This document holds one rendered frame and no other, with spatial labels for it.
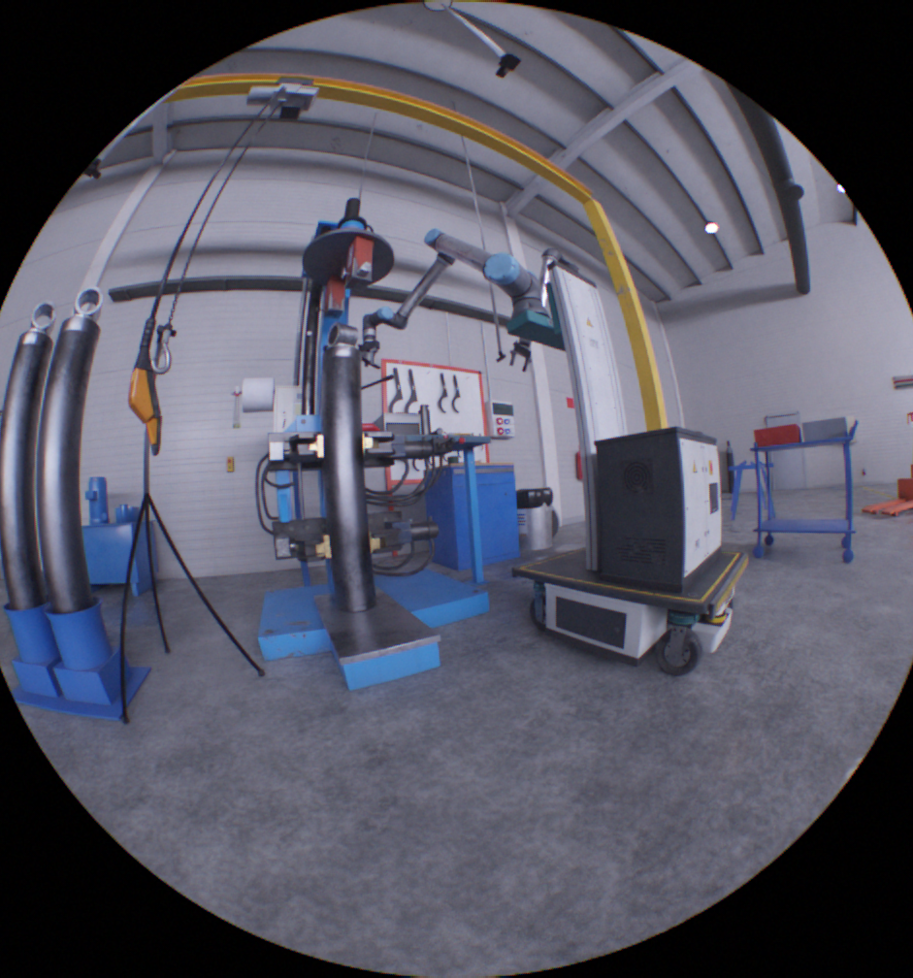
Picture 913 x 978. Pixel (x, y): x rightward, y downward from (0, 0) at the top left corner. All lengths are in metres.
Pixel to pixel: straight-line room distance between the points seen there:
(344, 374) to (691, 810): 1.97
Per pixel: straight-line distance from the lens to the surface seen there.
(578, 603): 1.26
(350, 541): 1.53
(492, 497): 2.99
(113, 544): 3.34
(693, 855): 0.81
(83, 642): 1.51
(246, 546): 3.63
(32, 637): 1.73
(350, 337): 1.79
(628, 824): 0.82
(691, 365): 11.90
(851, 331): 11.97
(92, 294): 1.81
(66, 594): 1.49
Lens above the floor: 0.69
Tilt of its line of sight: 1 degrees up
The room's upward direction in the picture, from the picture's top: 4 degrees counter-clockwise
